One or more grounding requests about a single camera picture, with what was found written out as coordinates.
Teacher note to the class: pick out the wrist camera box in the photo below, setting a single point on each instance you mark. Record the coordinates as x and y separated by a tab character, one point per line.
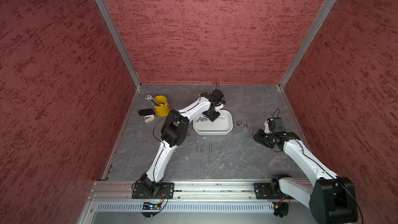
274	125
217	97

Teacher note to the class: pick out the yellow pencil cup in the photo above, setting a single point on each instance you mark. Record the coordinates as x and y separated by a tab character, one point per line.
163	108

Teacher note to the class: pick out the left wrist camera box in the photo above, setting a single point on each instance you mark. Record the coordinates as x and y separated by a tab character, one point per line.
217	97

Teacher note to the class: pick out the aluminium front rail frame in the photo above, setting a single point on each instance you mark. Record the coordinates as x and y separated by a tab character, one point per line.
235	201

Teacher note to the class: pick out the black stapler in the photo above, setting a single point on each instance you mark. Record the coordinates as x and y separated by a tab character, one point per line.
146	112

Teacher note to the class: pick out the white plastic storage box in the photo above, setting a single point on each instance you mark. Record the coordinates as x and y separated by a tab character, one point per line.
223	125

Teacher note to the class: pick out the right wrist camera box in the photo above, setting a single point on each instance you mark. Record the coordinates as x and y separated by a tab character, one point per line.
274	125

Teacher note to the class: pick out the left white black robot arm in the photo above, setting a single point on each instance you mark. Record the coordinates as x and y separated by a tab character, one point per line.
174	131

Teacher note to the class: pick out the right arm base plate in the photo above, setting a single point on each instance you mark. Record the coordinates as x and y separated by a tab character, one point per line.
265	191

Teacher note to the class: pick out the aluminium corner post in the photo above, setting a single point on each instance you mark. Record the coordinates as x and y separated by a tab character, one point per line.
313	30
118	41

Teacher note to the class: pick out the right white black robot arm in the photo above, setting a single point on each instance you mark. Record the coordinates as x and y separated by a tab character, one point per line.
331	199

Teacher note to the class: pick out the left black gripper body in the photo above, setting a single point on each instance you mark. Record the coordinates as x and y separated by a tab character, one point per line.
212	114

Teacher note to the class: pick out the left aluminium corner post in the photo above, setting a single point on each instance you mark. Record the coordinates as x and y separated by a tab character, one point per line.
118	41

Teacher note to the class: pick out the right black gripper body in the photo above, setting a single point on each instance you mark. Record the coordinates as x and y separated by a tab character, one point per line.
265	138

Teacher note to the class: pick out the right aluminium corner post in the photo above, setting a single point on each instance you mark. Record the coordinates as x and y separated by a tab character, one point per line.
313	30

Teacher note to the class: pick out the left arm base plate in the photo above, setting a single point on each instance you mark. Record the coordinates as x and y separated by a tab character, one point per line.
159	192

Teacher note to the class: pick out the white small stapler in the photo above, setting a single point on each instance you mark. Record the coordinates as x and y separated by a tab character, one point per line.
149	118

